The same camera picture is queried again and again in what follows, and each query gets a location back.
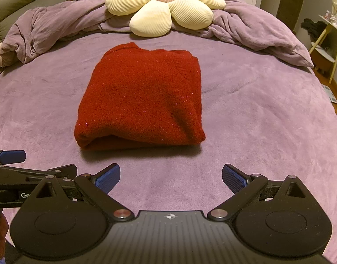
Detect dark cloth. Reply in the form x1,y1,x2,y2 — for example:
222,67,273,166
300,18,327,44

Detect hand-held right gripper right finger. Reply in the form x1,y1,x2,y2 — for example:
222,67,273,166
207,163,309,221

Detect purple bed sheet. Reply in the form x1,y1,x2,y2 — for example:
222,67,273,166
0,29,337,263

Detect red knit cardigan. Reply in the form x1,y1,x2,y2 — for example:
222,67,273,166
74,42,207,152

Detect yellow side table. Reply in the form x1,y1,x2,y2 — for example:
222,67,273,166
309,14,337,84

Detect dark wooden door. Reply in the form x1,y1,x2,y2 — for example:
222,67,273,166
276,0,306,32

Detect olive green headboard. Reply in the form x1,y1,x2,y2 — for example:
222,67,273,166
0,0,66,44

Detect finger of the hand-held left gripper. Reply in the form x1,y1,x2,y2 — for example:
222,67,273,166
0,164,78,183
0,149,27,168

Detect purple duvet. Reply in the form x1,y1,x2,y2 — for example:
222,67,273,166
0,0,315,68

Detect bathroom scale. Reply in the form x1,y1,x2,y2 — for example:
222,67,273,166
322,84,337,105

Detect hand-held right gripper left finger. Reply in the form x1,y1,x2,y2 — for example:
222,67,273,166
33,163,134,222

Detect cream flower-shaped pillow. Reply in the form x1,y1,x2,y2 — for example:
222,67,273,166
105,0,226,37

